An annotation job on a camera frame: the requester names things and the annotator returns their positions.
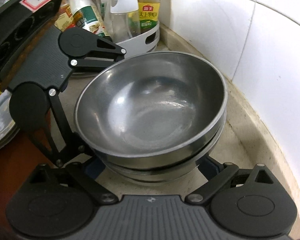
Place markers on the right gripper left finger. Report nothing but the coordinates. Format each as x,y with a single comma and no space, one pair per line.
82,177

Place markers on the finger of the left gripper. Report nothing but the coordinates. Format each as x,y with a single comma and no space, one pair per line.
46,116
87,52

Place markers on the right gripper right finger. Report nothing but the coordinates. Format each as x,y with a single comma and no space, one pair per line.
218,178

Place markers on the pink flower plate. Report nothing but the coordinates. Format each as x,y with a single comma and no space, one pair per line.
8,128

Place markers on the large steel bowl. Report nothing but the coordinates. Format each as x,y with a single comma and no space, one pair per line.
216,136

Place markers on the seasoning packet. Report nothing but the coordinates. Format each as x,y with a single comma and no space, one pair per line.
86,16

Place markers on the white round turntable tray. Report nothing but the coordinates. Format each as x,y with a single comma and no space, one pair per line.
143,43

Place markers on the white spray bottle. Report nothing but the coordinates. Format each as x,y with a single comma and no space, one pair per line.
124,19

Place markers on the red cloth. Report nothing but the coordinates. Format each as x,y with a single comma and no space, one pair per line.
17,161

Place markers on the yellow cap green label bottle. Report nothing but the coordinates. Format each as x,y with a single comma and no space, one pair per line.
148,14

